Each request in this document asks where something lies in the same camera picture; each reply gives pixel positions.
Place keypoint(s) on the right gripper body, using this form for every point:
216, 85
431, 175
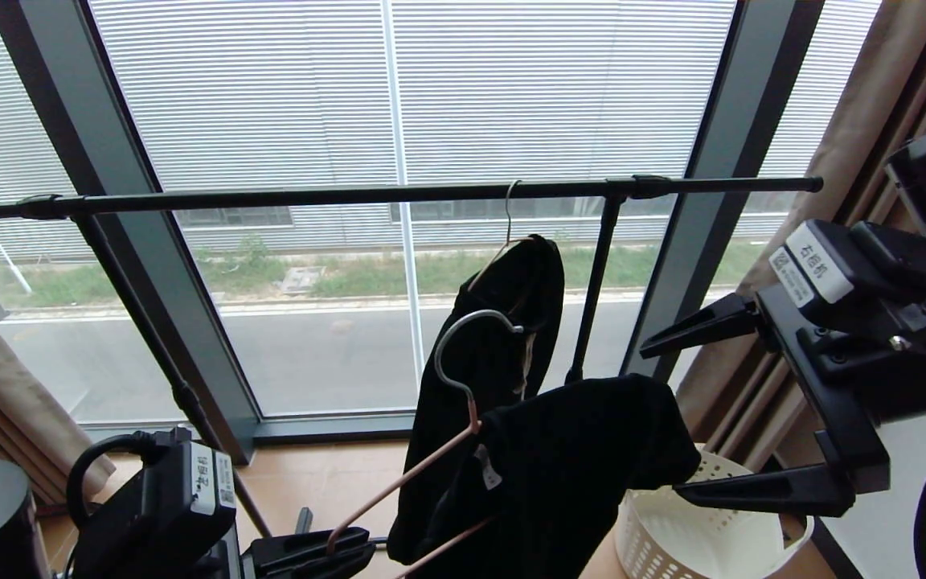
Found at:
841, 402

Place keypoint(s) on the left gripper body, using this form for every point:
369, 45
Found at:
231, 559

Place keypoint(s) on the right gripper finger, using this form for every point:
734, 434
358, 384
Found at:
712, 322
784, 489

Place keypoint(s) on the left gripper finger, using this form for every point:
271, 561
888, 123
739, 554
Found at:
302, 547
318, 567

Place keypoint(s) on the black garment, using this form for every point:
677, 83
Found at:
575, 466

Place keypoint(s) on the pink clothes hanger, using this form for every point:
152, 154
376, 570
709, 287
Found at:
509, 209
474, 414

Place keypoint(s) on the white laundry basket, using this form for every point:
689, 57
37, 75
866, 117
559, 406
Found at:
672, 547

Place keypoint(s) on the black clothes rack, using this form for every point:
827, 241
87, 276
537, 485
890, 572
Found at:
270, 197

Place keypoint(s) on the window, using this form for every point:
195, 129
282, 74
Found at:
69, 121

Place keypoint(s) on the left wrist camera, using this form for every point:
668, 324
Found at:
149, 515

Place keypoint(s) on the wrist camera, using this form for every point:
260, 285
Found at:
149, 515
833, 265

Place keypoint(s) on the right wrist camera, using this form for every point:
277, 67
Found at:
833, 265

